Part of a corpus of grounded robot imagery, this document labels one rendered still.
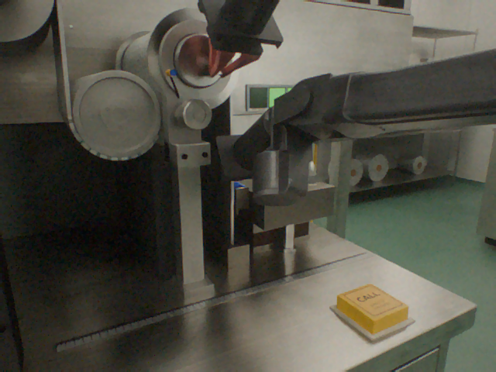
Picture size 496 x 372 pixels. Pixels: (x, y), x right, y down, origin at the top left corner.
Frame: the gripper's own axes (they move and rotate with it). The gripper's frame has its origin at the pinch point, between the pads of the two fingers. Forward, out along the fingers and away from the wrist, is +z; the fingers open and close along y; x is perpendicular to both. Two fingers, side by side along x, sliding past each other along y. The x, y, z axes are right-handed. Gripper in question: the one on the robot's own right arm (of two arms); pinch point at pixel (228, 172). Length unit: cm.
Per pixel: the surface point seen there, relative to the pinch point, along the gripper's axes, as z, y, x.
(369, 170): 225, 276, 45
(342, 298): -12.6, 6.5, -24.2
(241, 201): 1.6, 1.9, -5.4
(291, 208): -1.7, 9.6, -8.8
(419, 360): -11.7, 18.0, -36.6
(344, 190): 53, 74, 1
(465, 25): 162, 444, 195
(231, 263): 4.5, -1.6, -15.6
